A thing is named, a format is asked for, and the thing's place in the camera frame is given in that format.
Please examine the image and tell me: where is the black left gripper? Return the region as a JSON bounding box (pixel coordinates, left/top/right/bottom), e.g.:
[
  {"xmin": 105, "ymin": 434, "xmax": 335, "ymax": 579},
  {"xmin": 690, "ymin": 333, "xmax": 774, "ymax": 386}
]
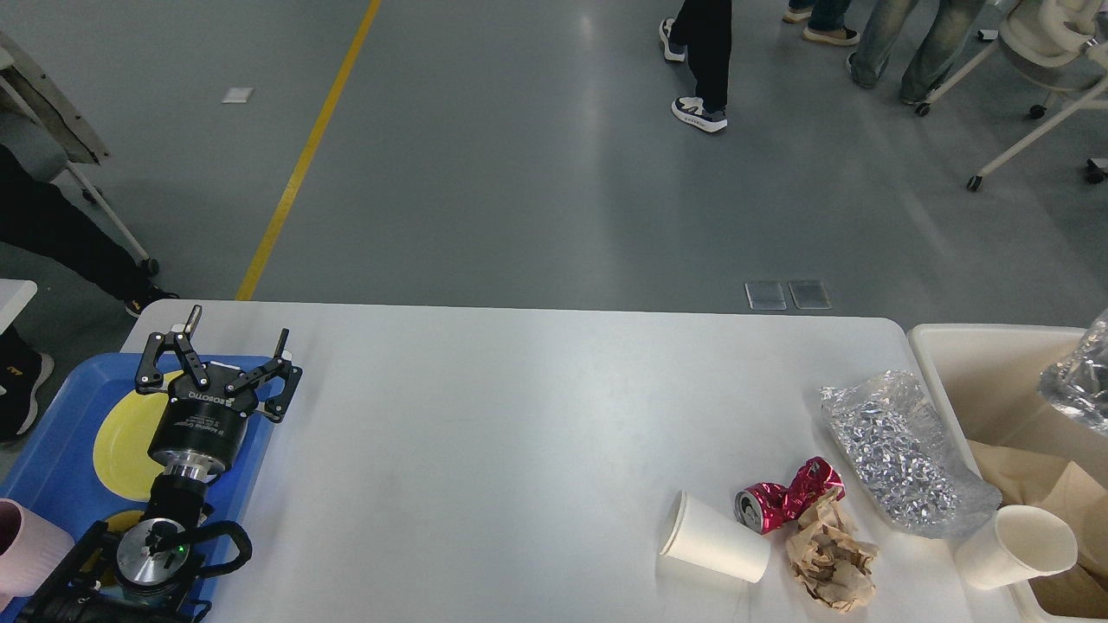
[{"xmin": 134, "ymin": 305, "xmax": 302, "ymax": 473}]

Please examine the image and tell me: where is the yellow plate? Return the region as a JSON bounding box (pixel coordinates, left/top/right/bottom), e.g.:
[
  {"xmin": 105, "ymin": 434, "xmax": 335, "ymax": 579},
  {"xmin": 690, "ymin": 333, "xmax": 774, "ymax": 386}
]
[{"xmin": 93, "ymin": 371, "xmax": 222, "ymax": 501}]

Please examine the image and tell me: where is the teal green mug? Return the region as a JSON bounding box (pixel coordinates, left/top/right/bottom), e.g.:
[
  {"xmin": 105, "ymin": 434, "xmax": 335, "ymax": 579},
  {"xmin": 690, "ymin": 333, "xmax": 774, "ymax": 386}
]
[{"xmin": 80, "ymin": 509, "xmax": 144, "ymax": 589}]

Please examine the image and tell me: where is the pink ribbed mug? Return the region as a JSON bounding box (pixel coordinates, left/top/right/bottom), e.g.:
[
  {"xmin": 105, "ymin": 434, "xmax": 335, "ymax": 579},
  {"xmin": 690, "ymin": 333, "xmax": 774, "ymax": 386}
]
[{"xmin": 1, "ymin": 499, "xmax": 74, "ymax": 607}]

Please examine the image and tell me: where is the foil sheet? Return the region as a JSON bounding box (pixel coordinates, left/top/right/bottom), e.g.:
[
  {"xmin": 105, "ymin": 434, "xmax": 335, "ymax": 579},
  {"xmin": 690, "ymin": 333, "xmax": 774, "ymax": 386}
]
[{"xmin": 821, "ymin": 370, "xmax": 1002, "ymax": 539}]

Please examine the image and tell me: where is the brown paper bag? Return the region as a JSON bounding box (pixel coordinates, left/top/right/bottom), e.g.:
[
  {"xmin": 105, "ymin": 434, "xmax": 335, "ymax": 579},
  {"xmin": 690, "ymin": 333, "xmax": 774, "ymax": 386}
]
[{"xmin": 970, "ymin": 441, "xmax": 1107, "ymax": 619}]

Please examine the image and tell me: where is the foil tray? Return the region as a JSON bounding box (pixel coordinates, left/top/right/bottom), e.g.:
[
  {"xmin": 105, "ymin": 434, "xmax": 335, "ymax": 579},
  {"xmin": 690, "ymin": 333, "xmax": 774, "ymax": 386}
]
[{"xmin": 1038, "ymin": 312, "xmax": 1107, "ymax": 435}]

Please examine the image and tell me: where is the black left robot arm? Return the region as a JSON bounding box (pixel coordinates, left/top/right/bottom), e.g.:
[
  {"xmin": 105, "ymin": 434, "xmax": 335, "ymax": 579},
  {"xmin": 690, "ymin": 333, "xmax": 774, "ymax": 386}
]
[{"xmin": 3, "ymin": 306, "xmax": 302, "ymax": 622}]

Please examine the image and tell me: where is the blue plastic tray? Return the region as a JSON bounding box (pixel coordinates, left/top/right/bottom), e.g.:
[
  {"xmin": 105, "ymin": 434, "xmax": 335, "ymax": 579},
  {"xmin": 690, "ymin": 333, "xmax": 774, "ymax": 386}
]
[{"xmin": 0, "ymin": 353, "xmax": 288, "ymax": 623}]

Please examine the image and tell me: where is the white side table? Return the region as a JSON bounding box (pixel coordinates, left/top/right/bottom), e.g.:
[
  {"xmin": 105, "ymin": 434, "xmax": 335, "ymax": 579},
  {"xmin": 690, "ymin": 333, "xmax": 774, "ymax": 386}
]
[{"xmin": 0, "ymin": 279, "xmax": 38, "ymax": 331}]

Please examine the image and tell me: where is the grey chair at left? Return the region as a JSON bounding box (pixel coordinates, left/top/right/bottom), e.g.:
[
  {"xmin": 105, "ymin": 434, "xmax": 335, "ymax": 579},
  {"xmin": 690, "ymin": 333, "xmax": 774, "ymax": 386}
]
[{"xmin": 1, "ymin": 33, "xmax": 160, "ymax": 276}]

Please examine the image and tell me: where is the floor outlet plate left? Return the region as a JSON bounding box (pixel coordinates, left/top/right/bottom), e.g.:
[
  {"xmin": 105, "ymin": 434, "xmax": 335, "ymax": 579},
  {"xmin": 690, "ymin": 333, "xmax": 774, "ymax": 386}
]
[{"xmin": 743, "ymin": 280, "xmax": 788, "ymax": 312}]

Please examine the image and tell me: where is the floor outlet plate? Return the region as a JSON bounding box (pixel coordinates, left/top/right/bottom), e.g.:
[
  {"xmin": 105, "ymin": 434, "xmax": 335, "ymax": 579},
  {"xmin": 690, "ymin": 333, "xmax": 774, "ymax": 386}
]
[
  {"xmin": 743, "ymin": 280, "xmax": 788, "ymax": 312},
  {"xmin": 788, "ymin": 279, "xmax": 833, "ymax": 309}
]

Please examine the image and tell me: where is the crushed red can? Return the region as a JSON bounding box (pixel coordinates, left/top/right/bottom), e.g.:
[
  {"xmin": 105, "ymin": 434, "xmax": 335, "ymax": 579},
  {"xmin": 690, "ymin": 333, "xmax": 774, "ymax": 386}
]
[{"xmin": 733, "ymin": 457, "xmax": 847, "ymax": 535}]

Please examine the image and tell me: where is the floor outlet plate right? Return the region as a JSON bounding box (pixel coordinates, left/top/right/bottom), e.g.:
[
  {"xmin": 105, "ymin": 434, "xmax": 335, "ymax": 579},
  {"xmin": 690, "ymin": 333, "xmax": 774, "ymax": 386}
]
[{"xmin": 788, "ymin": 279, "xmax": 833, "ymax": 309}]

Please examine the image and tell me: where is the person in black trousers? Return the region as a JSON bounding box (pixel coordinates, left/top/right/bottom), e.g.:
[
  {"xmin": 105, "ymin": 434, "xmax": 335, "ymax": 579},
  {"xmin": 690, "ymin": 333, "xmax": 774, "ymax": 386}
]
[{"xmin": 660, "ymin": 1, "xmax": 732, "ymax": 133}]

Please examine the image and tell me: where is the crumpled brown paper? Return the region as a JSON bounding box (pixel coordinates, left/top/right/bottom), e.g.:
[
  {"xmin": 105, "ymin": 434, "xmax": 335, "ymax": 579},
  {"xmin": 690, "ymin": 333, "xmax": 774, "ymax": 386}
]
[{"xmin": 786, "ymin": 486, "xmax": 879, "ymax": 613}]

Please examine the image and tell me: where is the beige plastic bin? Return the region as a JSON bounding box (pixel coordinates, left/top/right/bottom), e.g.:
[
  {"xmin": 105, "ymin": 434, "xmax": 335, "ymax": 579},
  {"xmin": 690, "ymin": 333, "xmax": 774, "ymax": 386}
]
[{"xmin": 909, "ymin": 324, "xmax": 1107, "ymax": 622}]

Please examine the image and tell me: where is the white paper cup in bin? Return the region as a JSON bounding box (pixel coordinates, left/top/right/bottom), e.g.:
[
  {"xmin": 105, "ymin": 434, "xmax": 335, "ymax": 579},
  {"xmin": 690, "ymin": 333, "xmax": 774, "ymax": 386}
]
[{"xmin": 954, "ymin": 505, "xmax": 1078, "ymax": 590}]

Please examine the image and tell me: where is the person in blue jeans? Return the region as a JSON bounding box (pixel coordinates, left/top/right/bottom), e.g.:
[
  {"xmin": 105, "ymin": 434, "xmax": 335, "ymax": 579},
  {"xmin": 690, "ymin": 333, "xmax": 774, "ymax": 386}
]
[{"xmin": 847, "ymin": 0, "xmax": 988, "ymax": 106}]

